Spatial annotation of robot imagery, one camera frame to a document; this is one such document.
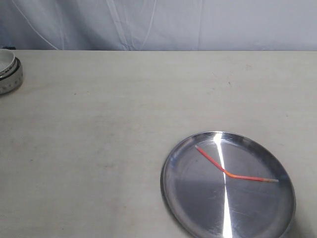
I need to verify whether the round steel plate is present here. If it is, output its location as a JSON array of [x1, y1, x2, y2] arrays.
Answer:
[[160, 131, 296, 238]]

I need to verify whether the thin red straw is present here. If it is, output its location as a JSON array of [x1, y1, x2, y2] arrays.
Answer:
[[195, 145, 279, 182]]

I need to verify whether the white backdrop cloth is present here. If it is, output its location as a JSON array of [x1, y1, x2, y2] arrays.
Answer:
[[0, 0, 317, 51]]

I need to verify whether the white patterned bowl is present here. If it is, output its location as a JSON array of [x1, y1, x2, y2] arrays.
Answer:
[[0, 49, 23, 95]]

